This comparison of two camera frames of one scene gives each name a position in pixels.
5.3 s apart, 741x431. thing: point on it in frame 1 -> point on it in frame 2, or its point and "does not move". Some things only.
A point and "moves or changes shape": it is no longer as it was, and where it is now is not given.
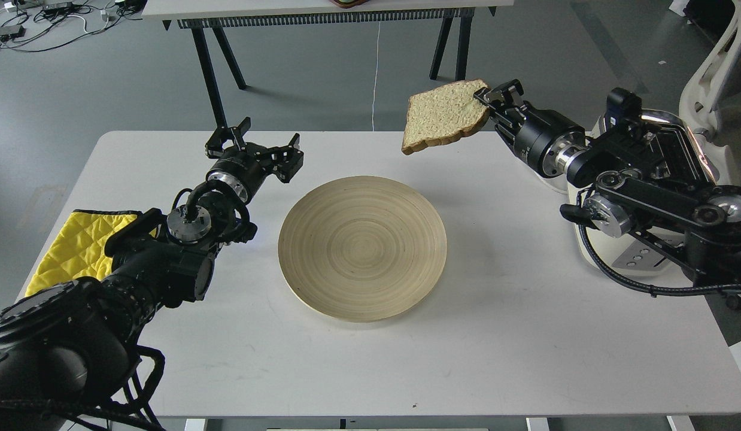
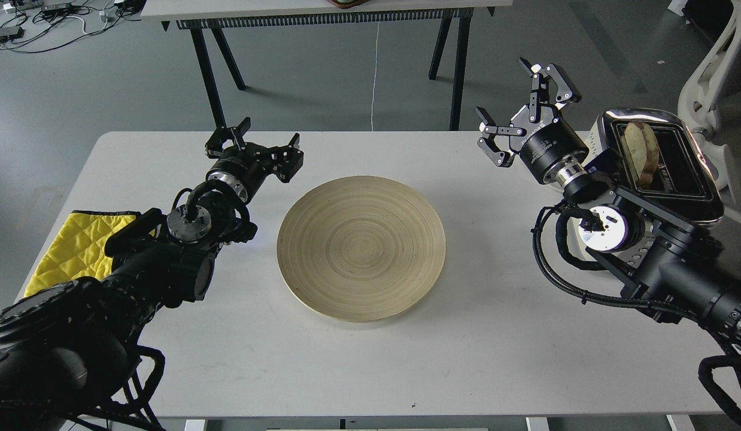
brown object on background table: (346, 4) does not move
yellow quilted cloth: (78, 249) does not move
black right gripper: (550, 142) -> (549, 146)
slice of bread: (443, 112) moves or changes shape
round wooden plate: (362, 248) does not move
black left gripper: (245, 168) does not move
